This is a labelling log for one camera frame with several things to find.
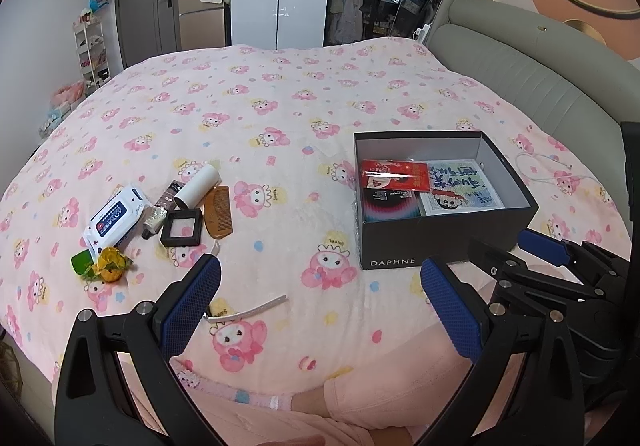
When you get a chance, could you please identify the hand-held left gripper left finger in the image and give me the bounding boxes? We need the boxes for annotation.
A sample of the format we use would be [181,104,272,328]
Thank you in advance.
[54,254,226,446]

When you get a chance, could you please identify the cartoon print picture bag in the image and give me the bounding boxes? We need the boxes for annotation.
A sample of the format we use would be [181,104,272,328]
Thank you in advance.
[417,160,506,217]

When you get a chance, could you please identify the pink printed blanket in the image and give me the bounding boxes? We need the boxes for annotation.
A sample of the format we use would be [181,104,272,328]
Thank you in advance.
[0,43,633,397]

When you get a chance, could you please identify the red packet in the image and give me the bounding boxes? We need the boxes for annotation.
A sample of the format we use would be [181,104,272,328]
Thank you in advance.
[360,160,432,194]

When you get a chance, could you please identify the white shelf rack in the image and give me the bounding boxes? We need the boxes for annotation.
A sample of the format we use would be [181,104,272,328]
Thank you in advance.
[72,18,113,89]

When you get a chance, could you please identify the green yellow snack packet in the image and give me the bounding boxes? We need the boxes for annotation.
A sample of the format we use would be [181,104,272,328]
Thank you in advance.
[70,247,135,284]

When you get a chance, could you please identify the black packet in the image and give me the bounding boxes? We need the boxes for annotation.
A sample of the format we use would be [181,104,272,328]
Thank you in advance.
[361,188,420,224]

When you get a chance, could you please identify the dark patterned tube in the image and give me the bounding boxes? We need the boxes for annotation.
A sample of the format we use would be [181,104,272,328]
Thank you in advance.
[155,180,187,214]

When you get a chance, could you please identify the pink fluffy bag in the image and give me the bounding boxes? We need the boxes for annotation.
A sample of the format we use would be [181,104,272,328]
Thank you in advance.
[50,80,87,111]

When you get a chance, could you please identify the white smart watch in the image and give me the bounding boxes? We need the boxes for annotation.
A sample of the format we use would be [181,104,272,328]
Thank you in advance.
[204,293,288,325]

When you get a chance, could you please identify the brown wooden comb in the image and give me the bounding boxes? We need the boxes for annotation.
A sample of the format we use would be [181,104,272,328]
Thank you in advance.
[202,186,234,241]

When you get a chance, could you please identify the white cable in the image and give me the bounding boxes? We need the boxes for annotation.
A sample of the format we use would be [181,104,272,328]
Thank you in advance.
[515,152,591,187]

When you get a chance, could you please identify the cardboard box with bag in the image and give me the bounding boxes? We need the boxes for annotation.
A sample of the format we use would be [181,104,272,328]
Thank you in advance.
[177,0,232,51]

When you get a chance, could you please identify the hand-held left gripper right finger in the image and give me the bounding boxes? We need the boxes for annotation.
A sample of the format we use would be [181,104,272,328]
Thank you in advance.
[415,257,587,446]

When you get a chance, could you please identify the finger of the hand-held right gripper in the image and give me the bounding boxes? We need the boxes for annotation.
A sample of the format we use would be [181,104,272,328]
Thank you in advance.
[467,237,621,313]
[517,229,628,287]

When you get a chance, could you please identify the small hand cream tube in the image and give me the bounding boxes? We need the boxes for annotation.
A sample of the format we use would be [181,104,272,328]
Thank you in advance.
[141,206,168,241]

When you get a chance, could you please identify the black cardboard box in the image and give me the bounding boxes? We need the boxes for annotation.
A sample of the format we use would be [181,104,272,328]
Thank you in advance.
[353,130,540,271]

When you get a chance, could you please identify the black square frame box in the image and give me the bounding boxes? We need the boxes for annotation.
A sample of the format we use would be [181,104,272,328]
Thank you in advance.
[160,208,203,247]

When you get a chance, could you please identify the grey padded headboard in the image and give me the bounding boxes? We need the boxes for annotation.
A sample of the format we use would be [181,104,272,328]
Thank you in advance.
[425,0,640,217]

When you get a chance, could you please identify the white paper roll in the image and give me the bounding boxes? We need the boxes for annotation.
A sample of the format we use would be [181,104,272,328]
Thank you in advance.
[173,162,222,210]

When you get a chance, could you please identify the white blue wet wipes pack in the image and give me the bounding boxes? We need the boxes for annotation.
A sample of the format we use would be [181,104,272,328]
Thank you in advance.
[82,183,155,253]

